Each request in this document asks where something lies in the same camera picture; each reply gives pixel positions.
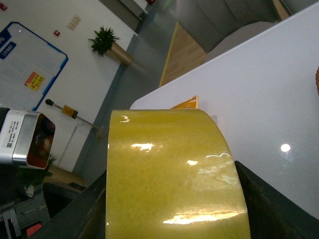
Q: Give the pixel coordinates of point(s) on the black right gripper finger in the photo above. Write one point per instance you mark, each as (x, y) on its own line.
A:
(271, 214)

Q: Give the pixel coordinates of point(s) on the left grey chair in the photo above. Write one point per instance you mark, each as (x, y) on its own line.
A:
(238, 37)

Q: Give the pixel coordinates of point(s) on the yellow woven basket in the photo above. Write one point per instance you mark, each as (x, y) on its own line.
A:
(191, 103)

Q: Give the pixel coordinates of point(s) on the blue framed wall board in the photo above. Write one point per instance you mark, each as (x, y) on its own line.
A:
(29, 66)

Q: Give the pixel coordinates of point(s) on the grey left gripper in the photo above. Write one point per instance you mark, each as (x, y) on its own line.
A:
(84, 218)

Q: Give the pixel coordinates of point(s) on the potted green plant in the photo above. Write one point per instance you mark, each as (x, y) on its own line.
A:
(104, 45)

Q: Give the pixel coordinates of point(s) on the yellow tape roll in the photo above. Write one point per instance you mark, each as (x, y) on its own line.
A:
(171, 175)

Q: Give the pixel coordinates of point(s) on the brown wicker basket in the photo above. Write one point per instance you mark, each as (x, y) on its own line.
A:
(317, 80)

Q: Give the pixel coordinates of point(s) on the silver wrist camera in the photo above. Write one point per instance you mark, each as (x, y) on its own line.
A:
(26, 138)

